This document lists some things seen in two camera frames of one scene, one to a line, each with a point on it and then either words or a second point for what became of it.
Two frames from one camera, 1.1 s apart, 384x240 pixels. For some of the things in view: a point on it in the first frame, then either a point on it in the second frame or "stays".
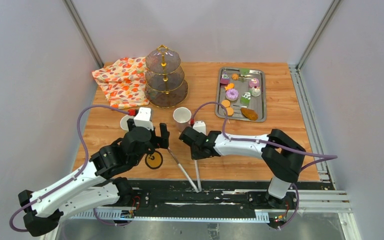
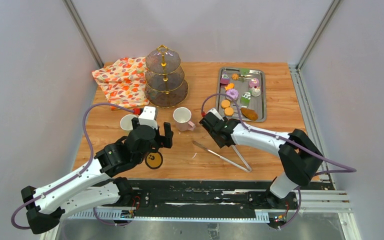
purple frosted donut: x=232 y=94 stays
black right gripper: x=196 y=156 to x=226 y=119
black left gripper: x=164 y=134 stays
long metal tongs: x=199 y=182 to x=248 y=170
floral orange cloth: x=123 y=82 stays
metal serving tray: x=243 y=92 stays
